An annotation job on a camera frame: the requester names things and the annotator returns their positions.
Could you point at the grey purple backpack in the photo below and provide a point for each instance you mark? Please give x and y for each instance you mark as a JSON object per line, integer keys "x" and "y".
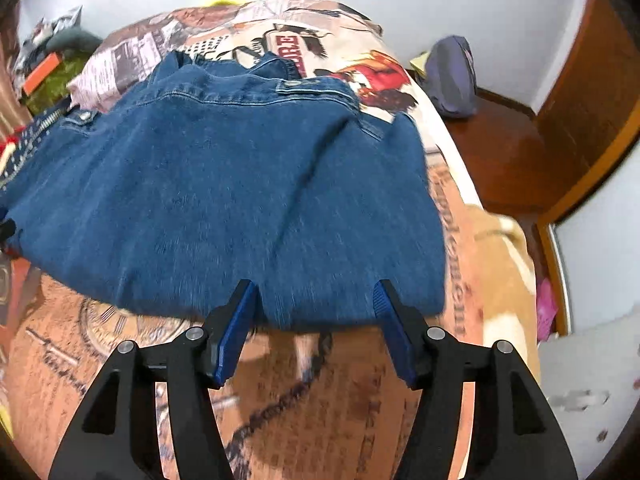
{"x": 452, "y": 77}

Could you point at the yellow paper bag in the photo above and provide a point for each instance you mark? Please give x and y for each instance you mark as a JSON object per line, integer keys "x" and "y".
{"x": 418, "y": 63}

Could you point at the blue denim jacket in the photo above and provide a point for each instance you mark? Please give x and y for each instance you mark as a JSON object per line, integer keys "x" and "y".
{"x": 225, "y": 185}

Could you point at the wardrobe with white sliding door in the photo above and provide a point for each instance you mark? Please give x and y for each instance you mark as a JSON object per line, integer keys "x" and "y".
{"x": 600, "y": 260}

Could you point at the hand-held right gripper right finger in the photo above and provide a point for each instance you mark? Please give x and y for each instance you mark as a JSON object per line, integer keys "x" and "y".
{"x": 395, "y": 335}

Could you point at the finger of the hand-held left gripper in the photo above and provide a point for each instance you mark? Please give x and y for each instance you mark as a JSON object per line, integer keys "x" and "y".
{"x": 6, "y": 234}

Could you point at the printed bedspread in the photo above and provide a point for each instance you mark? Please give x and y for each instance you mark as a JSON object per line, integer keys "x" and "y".
{"x": 325, "y": 410}

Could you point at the white suitcase with stickers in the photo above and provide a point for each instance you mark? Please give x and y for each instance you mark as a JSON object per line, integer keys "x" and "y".
{"x": 585, "y": 385}

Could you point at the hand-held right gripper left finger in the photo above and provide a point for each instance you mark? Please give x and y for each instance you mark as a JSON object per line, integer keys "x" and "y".
{"x": 232, "y": 335}

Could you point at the tan cream blanket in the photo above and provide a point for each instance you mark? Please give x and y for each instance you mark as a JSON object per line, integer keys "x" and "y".
{"x": 505, "y": 270}

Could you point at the red plush toy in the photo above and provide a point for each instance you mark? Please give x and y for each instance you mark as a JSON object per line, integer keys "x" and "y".
{"x": 5, "y": 147}

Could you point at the green patterned cloth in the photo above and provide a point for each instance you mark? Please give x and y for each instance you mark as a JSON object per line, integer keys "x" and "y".
{"x": 57, "y": 87}

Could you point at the grey plush cloth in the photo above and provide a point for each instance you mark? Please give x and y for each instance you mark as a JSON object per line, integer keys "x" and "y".
{"x": 75, "y": 40}

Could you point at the orange box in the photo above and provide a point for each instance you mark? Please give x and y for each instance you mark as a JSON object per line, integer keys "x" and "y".
{"x": 42, "y": 74}

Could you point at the dark polka dot garment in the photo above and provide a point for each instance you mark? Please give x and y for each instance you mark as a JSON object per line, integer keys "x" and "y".
{"x": 30, "y": 145}

